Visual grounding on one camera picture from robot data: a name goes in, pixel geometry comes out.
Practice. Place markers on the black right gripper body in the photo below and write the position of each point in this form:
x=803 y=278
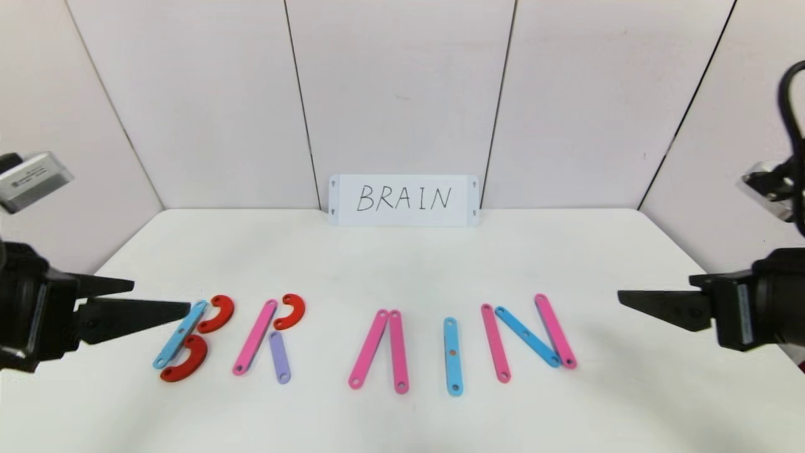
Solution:
x=737 y=309

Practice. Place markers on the white sign reading BRAIN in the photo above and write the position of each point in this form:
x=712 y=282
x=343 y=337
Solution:
x=453 y=214

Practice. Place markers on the light blue three-hole bar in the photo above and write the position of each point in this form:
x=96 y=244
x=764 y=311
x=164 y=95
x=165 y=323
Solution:
x=173 y=346
x=453 y=371
x=525 y=333

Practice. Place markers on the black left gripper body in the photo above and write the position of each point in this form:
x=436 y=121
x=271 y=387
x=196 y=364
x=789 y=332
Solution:
x=45 y=313

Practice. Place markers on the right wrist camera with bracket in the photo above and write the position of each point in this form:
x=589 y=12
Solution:
x=770 y=185

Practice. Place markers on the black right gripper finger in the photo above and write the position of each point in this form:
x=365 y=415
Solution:
x=679 y=308

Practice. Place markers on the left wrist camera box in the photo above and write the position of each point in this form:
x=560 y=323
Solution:
x=34 y=179

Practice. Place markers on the purple short bar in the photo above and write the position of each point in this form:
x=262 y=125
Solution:
x=280 y=358

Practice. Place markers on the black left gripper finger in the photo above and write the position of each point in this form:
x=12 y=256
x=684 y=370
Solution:
x=126 y=314
x=104 y=286

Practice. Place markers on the pink two-hole bar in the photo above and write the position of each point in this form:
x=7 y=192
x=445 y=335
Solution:
x=398 y=352
x=255 y=338
x=496 y=346
x=369 y=349
x=556 y=333

